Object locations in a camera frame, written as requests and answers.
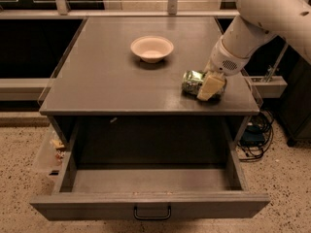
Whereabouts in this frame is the grey cabinet with top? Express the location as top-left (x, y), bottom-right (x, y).
top-left (38, 16), bottom-right (261, 167)

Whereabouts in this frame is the grey open top drawer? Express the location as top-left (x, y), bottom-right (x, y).
top-left (31, 116), bottom-right (269, 220)

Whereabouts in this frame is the clear plastic bin with snacks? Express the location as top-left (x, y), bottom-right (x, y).
top-left (32, 125), bottom-right (66, 177)

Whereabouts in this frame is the black cables and blue box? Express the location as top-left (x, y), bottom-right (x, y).
top-left (237, 109), bottom-right (275, 163)

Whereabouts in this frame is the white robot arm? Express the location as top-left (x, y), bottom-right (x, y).
top-left (197, 0), bottom-right (311, 101)

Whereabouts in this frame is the crushed green can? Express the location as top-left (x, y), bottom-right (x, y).
top-left (181, 69), bottom-right (226, 99)

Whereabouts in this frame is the black drawer handle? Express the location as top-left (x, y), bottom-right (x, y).
top-left (133, 206), bottom-right (171, 221)

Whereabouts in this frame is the beige paper bowl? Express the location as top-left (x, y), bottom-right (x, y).
top-left (130, 36), bottom-right (174, 63)

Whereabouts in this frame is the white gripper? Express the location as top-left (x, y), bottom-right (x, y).
top-left (197, 37), bottom-right (249, 101)

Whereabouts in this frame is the metal shelf rail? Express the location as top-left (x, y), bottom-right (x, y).
top-left (0, 10), bottom-right (239, 19)

